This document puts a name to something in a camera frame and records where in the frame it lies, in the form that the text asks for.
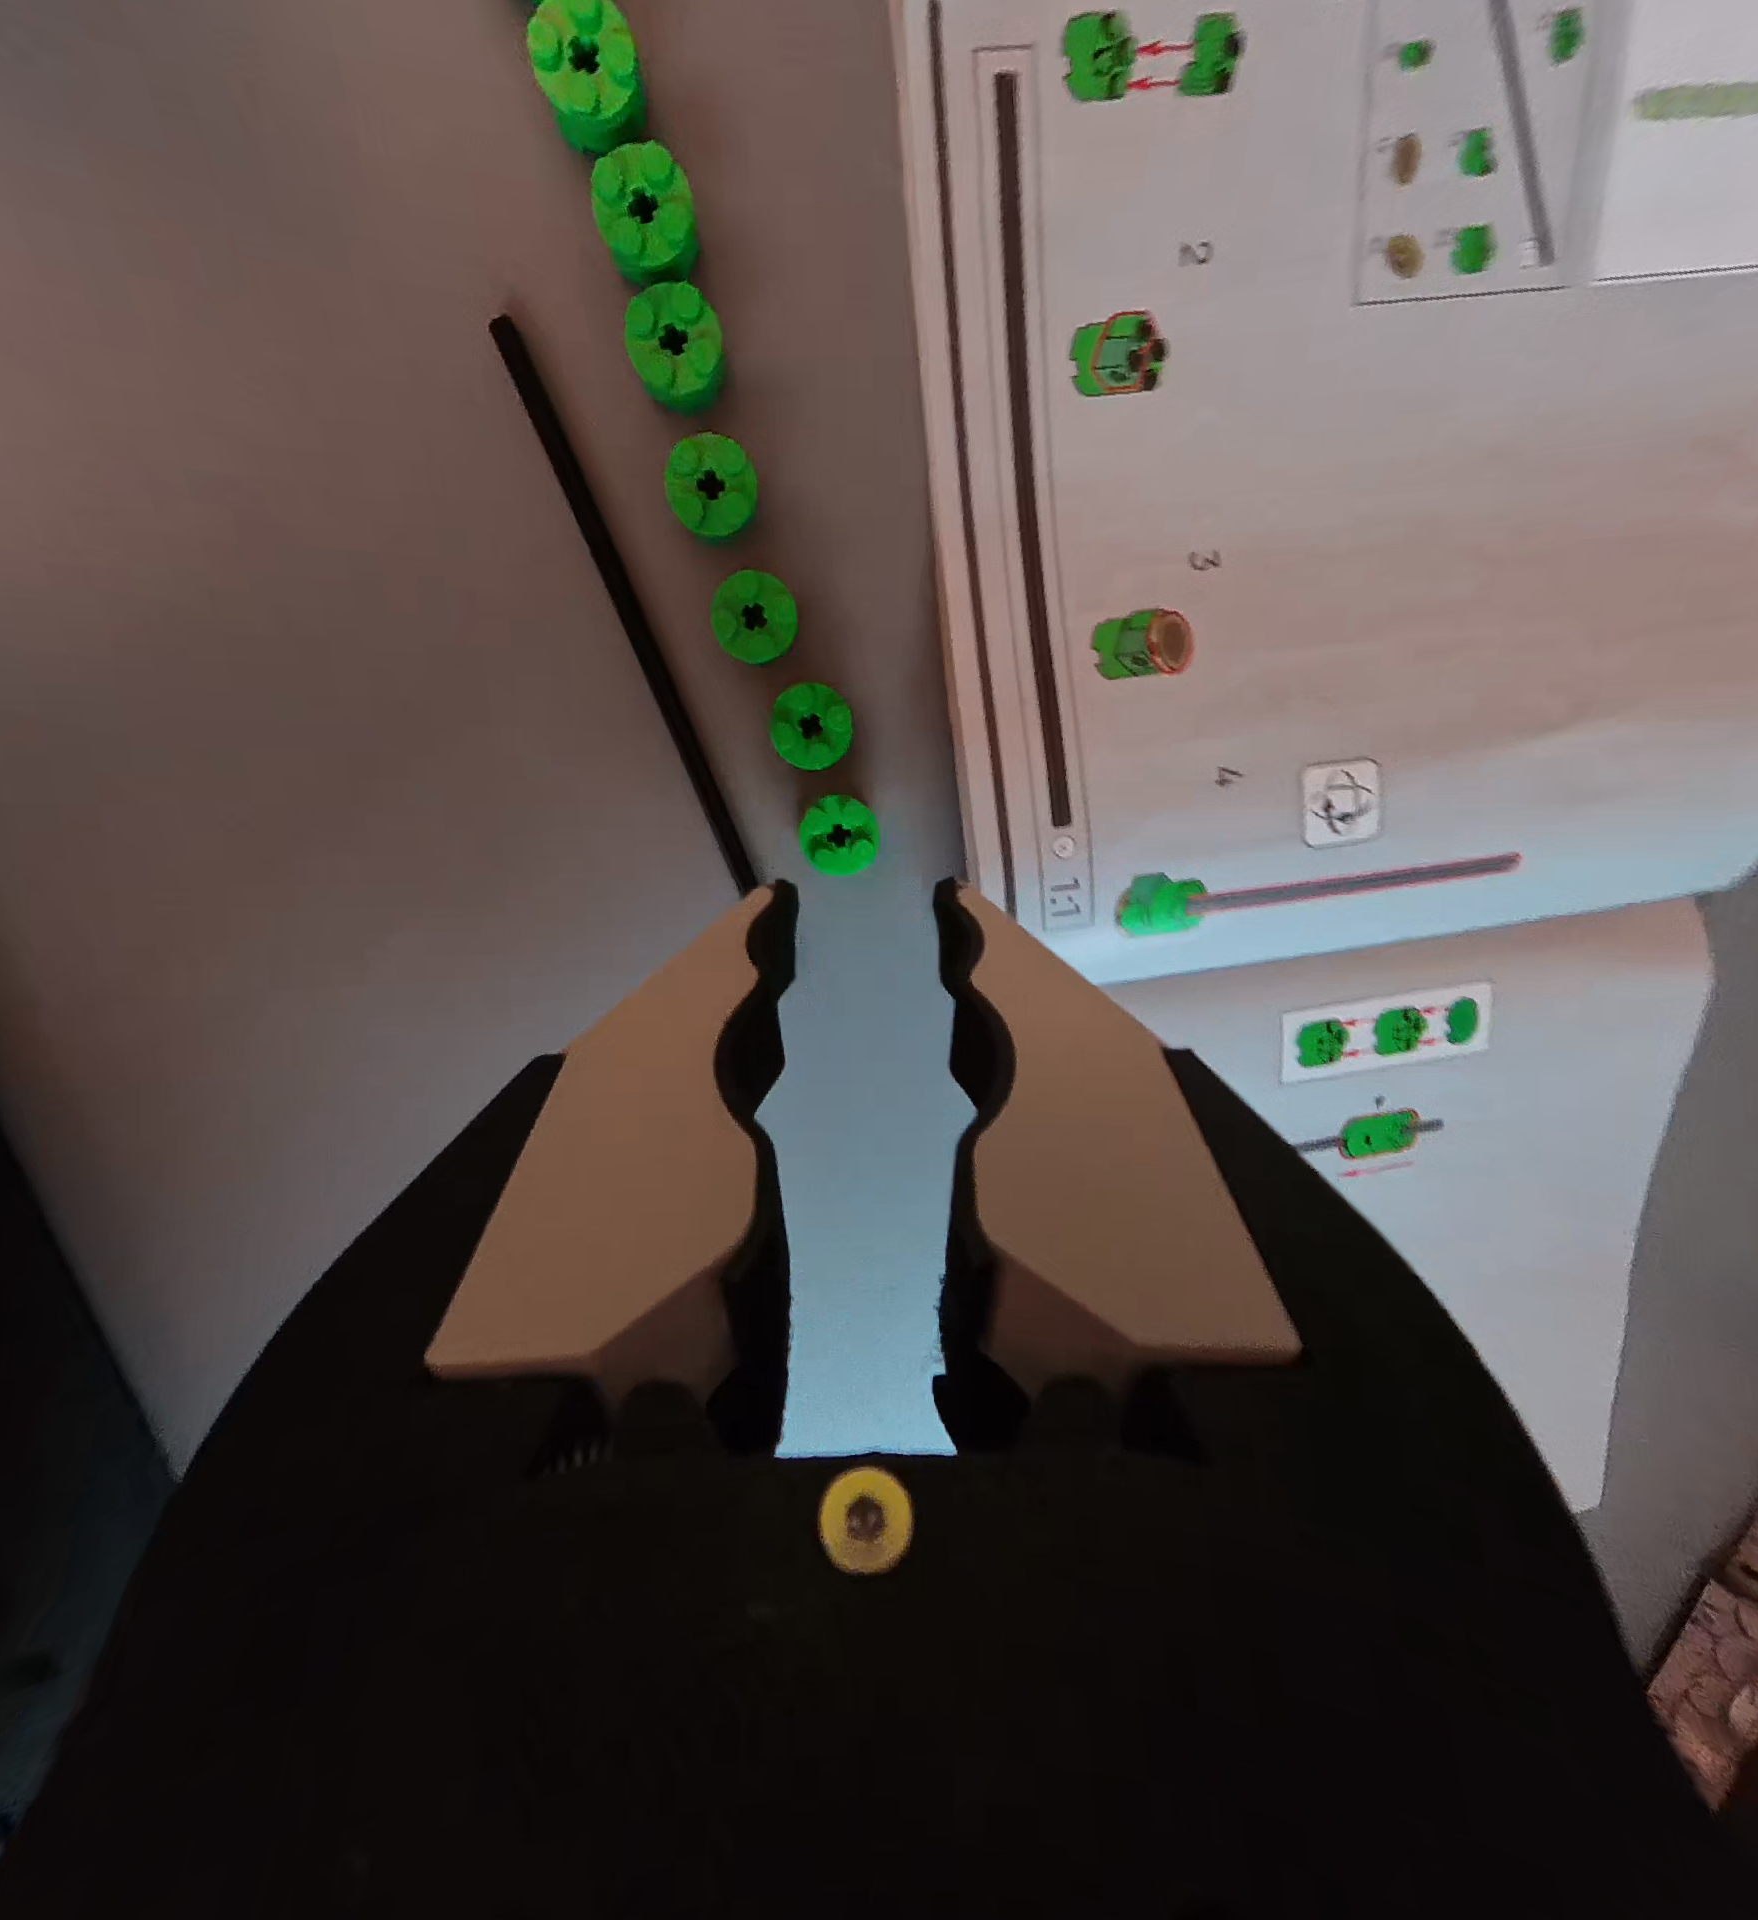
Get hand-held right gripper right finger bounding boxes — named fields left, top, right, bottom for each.
left=932, top=880, right=1305, bottom=1454

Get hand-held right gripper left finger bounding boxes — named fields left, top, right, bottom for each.
left=426, top=881, right=802, bottom=1457

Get black axle rod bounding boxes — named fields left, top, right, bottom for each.
left=486, top=312, right=764, bottom=900

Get row of green bricks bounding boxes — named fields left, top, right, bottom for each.
left=521, top=0, right=883, bottom=880

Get instruction booklet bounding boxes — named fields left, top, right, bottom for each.
left=885, top=0, right=1758, bottom=1517

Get grey desk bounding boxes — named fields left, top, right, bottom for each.
left=0, top=0, right=1758, bottom=1696

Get black dotted mat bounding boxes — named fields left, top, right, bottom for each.
left=0, top=886, right=183, bottom=1920

